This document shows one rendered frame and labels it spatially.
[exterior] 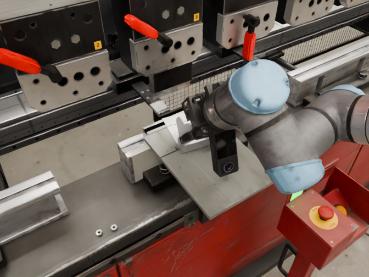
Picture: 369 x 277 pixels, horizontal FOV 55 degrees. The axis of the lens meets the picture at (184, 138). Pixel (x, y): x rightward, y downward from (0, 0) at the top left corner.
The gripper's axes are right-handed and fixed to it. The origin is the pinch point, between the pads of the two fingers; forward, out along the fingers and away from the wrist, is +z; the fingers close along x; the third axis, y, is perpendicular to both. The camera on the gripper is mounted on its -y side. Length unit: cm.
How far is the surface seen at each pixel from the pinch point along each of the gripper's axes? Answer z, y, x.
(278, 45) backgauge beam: 35, 27, -55
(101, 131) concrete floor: 160, 33, 6
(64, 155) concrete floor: 152, 24, 33
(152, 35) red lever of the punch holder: -20.5, 17.3, 8.5
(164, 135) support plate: 3.6, 3.1, 5.8
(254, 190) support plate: -10.8, -14.1, -4.7
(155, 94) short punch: -0.9, 11.9, 6.1
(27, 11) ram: -25.1, 22.6, 26.6
